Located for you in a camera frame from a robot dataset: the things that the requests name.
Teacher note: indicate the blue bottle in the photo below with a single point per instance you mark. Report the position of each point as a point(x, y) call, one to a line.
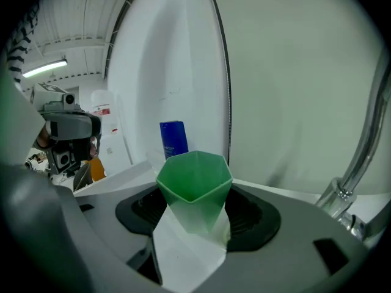
point(173, 139)

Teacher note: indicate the ceiling tube light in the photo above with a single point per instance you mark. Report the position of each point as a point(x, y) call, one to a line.
point(44, 68)

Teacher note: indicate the black mesh stool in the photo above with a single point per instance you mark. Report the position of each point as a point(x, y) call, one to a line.
point(82, 177)

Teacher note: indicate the chrome faucet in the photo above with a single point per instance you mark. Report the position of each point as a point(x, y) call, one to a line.
point(366, 139)

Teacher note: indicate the white wash basin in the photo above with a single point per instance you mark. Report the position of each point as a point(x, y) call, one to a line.
point(183, 255)

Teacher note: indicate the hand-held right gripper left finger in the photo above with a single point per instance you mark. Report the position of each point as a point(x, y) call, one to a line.
point(104, 221)

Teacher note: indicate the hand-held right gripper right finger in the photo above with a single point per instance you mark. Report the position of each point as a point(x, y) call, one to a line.
point(275, 255)

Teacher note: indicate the green plastic cup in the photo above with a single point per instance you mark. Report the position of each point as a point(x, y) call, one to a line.
point(195, 188)

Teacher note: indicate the white side cabinet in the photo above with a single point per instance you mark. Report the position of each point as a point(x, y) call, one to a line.
point(114, 154)

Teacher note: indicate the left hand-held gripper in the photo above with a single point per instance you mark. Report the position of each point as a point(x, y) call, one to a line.
point(53, 106)

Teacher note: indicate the striped shirt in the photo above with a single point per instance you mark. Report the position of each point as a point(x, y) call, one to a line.
point(21, 47)

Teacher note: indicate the white bottle red label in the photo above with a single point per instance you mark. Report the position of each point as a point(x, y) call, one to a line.
point(104, 105)

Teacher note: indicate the person's left forearm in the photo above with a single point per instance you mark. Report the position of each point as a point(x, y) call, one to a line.
point(42, 137)

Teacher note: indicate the orange box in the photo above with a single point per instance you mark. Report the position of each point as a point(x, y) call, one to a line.
point(97, 169)

